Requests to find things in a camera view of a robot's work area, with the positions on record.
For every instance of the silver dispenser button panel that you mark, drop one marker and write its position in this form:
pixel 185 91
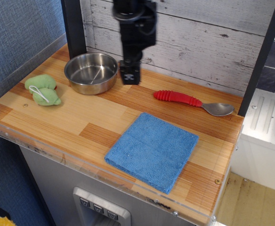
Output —
pixel 96 211

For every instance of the black left frame post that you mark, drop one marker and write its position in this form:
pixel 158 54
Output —
pixel 74 27

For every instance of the yellow object at corner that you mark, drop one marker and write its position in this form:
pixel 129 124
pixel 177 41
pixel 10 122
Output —
pixel 6 222

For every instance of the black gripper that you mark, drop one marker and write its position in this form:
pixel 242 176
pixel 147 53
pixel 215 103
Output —
pixel 137 20

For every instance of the green plush toy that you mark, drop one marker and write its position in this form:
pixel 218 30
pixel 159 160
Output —
pixel 43 90

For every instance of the blue folded cloth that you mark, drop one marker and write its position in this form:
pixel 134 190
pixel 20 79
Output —
pixel 153 151

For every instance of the stainless steel tea pan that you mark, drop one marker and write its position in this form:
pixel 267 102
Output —
pixel 96 73

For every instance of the white ribbed appliance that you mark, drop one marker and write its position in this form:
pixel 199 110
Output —
pixel 254 157

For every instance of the black frame post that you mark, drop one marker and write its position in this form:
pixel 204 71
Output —
pixel 74 27
pixel 258 68

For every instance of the clear acrylic table edge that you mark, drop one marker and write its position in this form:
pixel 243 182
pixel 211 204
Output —
pixel 198 188

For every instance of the black right frame post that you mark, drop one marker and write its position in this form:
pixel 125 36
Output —
pixel 258 68

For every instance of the red handled metal spoon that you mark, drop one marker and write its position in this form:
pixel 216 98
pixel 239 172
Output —
pixel 215 109

